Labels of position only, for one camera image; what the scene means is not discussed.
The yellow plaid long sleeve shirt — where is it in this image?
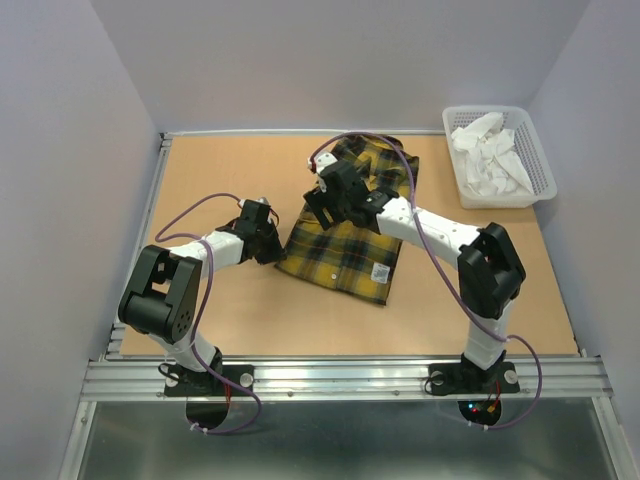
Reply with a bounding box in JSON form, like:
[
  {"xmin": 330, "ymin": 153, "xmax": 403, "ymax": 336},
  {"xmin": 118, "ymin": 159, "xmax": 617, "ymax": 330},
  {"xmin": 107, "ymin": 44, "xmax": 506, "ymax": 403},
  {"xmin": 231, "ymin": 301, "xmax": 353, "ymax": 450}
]
[{"xmin": 275, "ymin": 136, "xmax": 410, "ymax": 306}]

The aluminium mounting rail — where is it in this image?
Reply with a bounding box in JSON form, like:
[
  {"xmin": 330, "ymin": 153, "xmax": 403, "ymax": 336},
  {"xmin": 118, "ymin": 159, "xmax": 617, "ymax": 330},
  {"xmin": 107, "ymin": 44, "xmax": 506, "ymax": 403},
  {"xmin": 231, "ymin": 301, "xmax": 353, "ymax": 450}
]
[{"xmin": 80, "ymin": 355, "xmax": 613, "ymax": 403}]

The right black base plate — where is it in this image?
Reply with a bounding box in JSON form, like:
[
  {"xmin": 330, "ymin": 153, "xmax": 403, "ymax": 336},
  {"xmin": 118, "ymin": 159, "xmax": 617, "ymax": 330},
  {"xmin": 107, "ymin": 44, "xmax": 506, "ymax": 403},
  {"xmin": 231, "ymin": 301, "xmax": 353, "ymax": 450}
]
[{"xmin": 424, "ymin": 361, "xmax": 520, "ymax": 397}]

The white shirt in basket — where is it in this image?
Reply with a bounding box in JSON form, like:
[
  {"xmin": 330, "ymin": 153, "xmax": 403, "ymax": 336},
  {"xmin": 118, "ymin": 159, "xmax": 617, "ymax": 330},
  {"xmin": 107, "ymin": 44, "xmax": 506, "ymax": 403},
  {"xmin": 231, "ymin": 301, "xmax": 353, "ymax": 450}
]
[{"xmin": 451, "ymin": 112, "xmax": 534, "ymax": 197}]

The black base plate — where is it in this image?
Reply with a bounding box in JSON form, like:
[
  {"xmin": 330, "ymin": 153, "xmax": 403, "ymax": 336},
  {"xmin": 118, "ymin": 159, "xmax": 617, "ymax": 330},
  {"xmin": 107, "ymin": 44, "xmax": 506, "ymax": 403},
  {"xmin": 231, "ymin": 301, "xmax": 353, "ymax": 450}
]
[
  {"xmin": 424, "ymin": 361, "xmax": 520, "ymax": 397},
  {"xmin": 158, "ymin": 362, "xmax": 254, "ymax": 398}
]

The white plastic laundry basket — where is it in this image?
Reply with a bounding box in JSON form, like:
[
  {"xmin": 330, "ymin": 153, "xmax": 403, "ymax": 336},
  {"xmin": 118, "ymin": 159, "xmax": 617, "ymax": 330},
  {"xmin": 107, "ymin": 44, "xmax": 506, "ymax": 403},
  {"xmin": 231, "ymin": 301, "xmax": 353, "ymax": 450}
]
[{"xmin": 442, "ymin": 105, "xmax": 557, "ymax": 209}]

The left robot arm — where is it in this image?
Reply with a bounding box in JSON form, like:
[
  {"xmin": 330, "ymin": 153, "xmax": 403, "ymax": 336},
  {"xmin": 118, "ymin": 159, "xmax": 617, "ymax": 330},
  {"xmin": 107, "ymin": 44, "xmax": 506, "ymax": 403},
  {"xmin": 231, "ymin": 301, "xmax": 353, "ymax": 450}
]
[{"xmin": 117, "ymin": 198, "xmax": 284, "ymax": 397}]

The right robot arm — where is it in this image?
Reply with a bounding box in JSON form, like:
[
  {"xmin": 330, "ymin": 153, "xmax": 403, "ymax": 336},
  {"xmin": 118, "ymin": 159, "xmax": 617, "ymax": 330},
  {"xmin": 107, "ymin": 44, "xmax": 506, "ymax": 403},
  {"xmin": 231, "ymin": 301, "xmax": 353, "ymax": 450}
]
[{"xmin": 304, "ymin": 153, "xmax": 526, "ymax": 390}]

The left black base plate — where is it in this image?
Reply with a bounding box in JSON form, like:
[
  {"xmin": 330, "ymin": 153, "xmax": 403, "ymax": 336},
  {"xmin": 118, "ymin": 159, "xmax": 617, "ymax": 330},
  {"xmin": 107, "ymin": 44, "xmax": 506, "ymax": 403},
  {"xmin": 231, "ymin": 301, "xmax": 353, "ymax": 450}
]
[{"xmin": 158, "ymin": 362, "xmax": 254, "ymax": 398}]

